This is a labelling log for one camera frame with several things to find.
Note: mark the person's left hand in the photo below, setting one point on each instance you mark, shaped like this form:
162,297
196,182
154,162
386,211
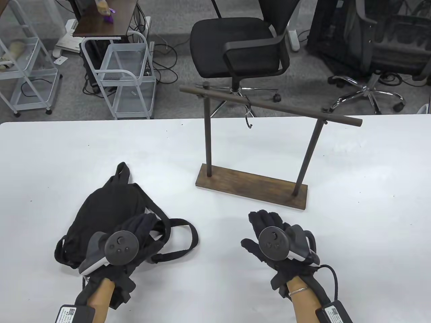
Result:
145,232

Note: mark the person's right hand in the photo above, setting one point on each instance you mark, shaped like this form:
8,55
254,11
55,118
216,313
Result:
266,218

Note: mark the black backpack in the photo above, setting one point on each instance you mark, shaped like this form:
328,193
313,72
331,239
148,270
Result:
101,208

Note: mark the metal s-hook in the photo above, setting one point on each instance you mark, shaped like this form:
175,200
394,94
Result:
249,107

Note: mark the person's left forearm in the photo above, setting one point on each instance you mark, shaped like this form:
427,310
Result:
101,299

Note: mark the person's right forearm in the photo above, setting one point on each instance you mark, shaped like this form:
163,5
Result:
303,306

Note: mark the grey black tracking controller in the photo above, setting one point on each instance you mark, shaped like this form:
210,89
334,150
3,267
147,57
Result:
119,247
274,242

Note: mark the dark wooden hanging rack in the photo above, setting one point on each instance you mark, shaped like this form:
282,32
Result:
252,188

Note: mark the black wrist box white label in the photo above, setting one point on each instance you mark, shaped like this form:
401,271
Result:
335,313
74,314

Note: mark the black computer tower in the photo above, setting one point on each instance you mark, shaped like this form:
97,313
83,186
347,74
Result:
90,65

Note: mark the black office chair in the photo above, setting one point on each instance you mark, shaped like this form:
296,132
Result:
229,40

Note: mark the white desk leg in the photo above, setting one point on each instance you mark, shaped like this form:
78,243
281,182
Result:
294,37

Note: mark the white paper tag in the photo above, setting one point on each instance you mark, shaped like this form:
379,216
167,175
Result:
60,60

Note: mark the white floor object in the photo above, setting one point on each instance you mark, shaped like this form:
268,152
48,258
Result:
423,108

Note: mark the white desk foot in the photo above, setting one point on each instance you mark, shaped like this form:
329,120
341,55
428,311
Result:
67,42

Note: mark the grey mesh chair chrome base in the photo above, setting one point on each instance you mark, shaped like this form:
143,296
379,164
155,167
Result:
387,50

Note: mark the brown wooden side table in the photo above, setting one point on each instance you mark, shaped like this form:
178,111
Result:
101,27

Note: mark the purple object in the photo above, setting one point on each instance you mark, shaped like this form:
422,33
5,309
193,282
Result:
109,19

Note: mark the beige plush object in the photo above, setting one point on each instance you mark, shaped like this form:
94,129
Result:
15,48

